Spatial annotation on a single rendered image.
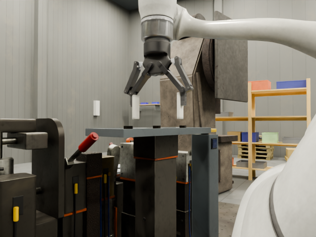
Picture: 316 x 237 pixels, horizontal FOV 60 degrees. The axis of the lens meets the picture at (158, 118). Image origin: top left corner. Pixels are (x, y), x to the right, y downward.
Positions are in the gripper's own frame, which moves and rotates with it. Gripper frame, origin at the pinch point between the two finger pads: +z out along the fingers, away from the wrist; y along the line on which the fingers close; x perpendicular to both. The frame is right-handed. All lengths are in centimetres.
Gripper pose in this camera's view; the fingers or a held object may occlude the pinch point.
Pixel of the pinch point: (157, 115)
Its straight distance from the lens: 75.5
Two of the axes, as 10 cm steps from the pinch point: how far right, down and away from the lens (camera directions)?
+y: -9.0, 0.1, 4.4
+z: 0.0, 10.0, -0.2
